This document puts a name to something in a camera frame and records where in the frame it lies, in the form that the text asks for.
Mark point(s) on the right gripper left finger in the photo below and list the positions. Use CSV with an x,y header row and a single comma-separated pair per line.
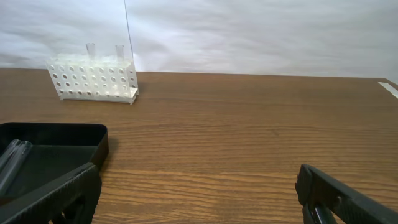
x,y
46,199

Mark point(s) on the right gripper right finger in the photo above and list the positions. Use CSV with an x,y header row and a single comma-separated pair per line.
x,y
342,199

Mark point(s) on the clear test tube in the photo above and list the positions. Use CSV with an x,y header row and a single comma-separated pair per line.
x,y
90,51
119,53
14,165

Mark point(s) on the black tray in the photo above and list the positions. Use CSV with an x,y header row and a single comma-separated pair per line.
x,y
56,161

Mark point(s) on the white test tube rack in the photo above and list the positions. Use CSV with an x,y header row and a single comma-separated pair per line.
x,y
93,84

